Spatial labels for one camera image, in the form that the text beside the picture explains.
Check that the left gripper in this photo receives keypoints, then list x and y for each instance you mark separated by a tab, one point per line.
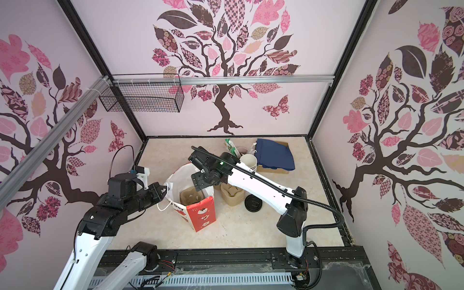
154	188

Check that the green wrapped straw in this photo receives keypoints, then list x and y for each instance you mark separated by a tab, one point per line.
230	146

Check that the pink straw holder cup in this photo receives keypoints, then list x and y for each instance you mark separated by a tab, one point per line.
240	151

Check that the aluminium rail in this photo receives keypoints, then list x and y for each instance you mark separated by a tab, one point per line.
14	181
240	80

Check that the stack of paper cups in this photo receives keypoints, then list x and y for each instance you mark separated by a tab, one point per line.
250	161

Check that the single pulp cup carrier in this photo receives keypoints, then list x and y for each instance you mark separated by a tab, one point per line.
190	196

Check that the white slotted cable duct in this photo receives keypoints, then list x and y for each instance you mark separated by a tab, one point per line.
207	281

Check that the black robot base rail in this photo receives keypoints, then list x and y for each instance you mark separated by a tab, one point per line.
334	262

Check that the brown cardboard box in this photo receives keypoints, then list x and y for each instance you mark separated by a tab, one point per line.
261	169

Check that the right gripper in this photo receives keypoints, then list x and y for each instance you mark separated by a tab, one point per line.
197	180

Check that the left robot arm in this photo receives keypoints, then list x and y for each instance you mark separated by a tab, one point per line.
127	194

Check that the aluminium rail left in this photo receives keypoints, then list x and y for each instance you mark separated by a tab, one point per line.
14	181

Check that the dark blue napkin stack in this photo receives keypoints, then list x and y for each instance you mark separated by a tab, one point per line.
273	155

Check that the red and white paper bag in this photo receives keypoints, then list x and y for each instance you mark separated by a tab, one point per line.
196	207

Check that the brown pulp cup carrier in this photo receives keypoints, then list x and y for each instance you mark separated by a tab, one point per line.
232	195

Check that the aluminium rail back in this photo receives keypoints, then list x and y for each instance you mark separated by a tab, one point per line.
240	80

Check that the black wire basket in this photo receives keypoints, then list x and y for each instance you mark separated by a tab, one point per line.
159	92

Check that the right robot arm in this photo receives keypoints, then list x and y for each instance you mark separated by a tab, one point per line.
290	203

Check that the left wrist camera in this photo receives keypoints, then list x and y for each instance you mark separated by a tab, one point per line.
142	174

